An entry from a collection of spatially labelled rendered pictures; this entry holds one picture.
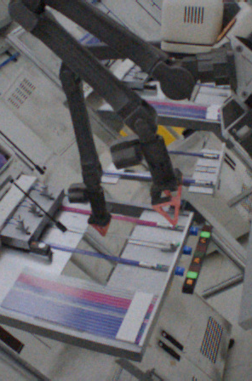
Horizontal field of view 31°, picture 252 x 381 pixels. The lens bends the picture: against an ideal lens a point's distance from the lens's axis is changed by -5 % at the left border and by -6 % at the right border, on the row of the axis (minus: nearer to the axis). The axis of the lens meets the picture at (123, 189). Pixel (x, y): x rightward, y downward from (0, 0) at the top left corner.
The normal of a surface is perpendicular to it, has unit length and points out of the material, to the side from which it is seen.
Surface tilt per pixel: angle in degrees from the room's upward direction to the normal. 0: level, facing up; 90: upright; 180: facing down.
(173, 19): 90
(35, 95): 90
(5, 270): 45
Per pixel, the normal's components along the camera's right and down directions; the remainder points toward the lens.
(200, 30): -0.16, 0.45
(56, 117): -0.32, 0.58
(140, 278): -0.06, -0.80
